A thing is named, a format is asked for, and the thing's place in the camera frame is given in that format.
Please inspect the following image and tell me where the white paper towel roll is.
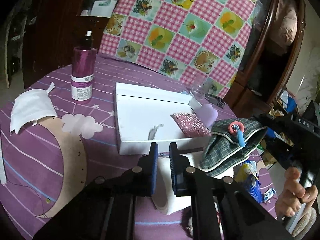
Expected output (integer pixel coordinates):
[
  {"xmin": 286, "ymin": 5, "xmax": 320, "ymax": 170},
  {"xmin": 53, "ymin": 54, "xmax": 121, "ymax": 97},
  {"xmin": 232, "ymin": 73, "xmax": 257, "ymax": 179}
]
[{"xmin": 152, "ymin": 156, "xmax": 191, "ymax": 215}]

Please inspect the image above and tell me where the pink glitter sponge cloth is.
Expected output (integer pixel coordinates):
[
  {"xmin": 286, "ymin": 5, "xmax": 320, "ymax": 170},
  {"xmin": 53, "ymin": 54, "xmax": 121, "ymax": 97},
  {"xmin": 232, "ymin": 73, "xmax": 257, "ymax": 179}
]
[{"xmin": 171, "ymin": 113, "xmax": 211, "ymax": 138}]

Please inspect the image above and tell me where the plaid fabric pouch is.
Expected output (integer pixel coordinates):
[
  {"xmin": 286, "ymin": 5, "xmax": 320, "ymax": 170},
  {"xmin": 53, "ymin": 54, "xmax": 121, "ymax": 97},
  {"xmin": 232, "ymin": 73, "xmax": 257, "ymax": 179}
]
[{"xmin": 199, "ymin": 118, "xmax": 267, "ymax": 177}]

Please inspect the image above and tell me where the right hand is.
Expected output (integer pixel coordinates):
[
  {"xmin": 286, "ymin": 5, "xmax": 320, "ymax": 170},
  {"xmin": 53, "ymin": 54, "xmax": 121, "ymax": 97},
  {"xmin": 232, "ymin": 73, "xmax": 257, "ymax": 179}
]
[{"xmin": 274, "ymin": 167, "xmax": 318, "ymax": 218}]

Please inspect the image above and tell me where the blue cartoon sachet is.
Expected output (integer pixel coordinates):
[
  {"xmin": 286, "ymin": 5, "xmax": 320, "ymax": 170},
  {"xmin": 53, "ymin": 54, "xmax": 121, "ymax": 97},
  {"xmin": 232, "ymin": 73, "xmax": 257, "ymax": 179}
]
[{"xmin": 241, "ymin": 161, "xmax": 263, "ymax": 203}]

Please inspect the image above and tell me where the white shallow box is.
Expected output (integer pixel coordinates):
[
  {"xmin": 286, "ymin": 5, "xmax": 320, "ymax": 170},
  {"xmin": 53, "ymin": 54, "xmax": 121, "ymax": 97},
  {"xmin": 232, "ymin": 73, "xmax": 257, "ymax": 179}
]
[{"xmin": 114, "ymin": 83, "xmax": 209, "ymax": 155}]

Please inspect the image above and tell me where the small bandage packet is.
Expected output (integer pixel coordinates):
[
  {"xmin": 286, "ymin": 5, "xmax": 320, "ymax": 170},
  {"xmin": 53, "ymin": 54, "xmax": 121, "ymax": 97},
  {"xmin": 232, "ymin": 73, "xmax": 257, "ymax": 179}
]
[{"xmin": 263, "ymin": 187, "xmax": 277, "ymax": 203}]

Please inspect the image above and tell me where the lilac makeup sponge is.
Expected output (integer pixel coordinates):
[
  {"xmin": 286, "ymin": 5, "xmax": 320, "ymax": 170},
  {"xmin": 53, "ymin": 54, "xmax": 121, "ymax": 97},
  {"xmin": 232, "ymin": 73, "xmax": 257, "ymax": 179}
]
[{"xmin": 194, "ymin": 104, "xmax": 218, "ymax": 128}]

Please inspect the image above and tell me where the black clip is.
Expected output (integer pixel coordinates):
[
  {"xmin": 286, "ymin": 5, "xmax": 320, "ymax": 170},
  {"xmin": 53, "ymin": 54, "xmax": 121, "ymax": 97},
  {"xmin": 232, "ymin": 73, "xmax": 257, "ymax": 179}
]
[{"xmin": 204, "ymin": 93, "xmax": 225, "ymax": 109}]

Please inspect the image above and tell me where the clear glass cup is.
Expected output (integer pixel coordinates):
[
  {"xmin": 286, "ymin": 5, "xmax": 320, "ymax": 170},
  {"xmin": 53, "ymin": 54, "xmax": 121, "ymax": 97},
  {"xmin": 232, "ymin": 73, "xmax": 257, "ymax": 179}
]
[{"xmin": 190, "ymin": 73, "xmax": 208, "ymax": 99}]

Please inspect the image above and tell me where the purple patterned tablecloth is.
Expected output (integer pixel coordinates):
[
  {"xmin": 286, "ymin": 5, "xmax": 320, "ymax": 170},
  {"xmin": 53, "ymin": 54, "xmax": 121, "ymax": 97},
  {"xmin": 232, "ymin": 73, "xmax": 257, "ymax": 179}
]
[{"xmin": 0, "ymin": 53, "xmax": 278, "ymax": 240}]

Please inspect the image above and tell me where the purple spray bottle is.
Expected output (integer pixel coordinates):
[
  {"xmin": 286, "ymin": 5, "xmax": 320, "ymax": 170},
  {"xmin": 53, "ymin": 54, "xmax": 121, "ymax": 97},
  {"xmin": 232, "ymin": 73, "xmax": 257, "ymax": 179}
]
[{"xmin": 71, "ymin": 30, "xmax": 97, "ymax": 103}]

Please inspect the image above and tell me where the white face mask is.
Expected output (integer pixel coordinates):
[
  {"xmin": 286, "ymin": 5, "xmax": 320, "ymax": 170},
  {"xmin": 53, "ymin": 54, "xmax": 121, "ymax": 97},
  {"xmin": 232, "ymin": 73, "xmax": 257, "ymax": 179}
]
[{"xmin": 10, "ymin": 82, "xmax": 57, "ymax": 134}]

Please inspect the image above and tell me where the checkered fruit pattern cushion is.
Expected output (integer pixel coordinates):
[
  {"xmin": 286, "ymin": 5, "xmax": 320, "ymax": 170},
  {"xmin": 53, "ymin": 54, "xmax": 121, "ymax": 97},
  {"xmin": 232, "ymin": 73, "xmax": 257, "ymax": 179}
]
[{"xmin": 99, "ymin": 0, "xmax": 258, "ymax": 98}]

